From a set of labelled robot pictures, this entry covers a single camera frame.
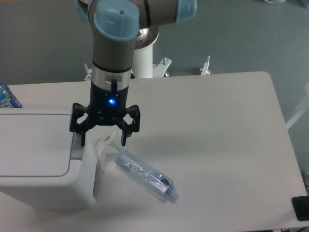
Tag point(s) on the clear empty plastic bottle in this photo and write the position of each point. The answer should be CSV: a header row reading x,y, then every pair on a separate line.
x,y
154,180

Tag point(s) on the blue labelled water bottle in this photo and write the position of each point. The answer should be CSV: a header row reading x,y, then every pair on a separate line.
x,y
7,98

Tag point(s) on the crumpled white tissue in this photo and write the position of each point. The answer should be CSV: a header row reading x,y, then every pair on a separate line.
x,y
109,144

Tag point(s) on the white table leg frame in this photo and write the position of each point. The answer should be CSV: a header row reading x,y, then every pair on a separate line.
x,y
299,110

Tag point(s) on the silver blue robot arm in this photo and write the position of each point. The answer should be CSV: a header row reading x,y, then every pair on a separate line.
x,y
115,25

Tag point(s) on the grey trash can push button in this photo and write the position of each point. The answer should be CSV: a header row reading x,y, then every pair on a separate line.
x,y
77,150

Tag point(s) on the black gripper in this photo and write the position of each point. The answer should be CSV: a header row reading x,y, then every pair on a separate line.
x,y
106,108

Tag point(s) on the black device at table edge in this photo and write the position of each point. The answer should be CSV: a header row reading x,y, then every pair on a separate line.
x,y
301,207

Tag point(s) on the white trash can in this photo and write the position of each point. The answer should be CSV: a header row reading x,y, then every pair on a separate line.
x,y
35,164

